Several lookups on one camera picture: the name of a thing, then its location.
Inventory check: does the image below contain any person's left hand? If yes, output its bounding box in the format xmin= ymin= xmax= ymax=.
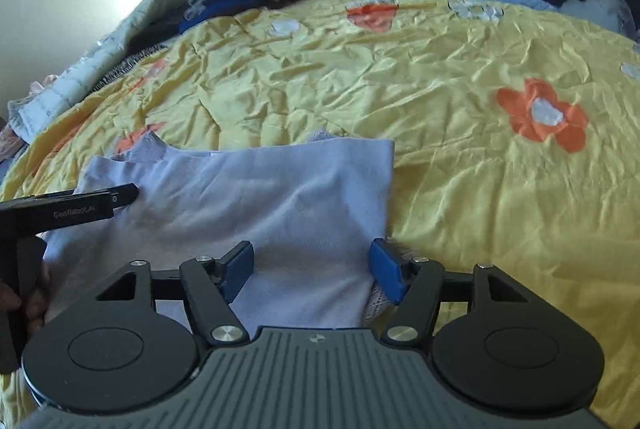
xmin=22 ymin=259 xmax=52 ymax=334

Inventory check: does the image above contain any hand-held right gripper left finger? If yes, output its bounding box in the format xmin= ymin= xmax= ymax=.
xmin=94 ymin=240 xmax=255 ymax=346

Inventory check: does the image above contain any pale printed quilt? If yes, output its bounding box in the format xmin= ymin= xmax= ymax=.
xmin=0 ymin=0 xmax=211 ymax=171

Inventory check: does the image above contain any lavender knit sweater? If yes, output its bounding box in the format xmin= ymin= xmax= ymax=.
xmin=42 ymin=132 xmax=432 ymax=331

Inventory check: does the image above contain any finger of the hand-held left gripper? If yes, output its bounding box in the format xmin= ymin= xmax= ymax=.
xmin=72 ymin=183 xmax=140 ymax=211

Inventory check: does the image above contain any yellow printed quilt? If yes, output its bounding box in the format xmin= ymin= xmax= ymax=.
xmin=0 ymin=0 xmax=640 ymax=426

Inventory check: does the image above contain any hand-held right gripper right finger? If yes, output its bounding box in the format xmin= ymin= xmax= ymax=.
xmin=369 ymin=237 xmax=532 ymax=347

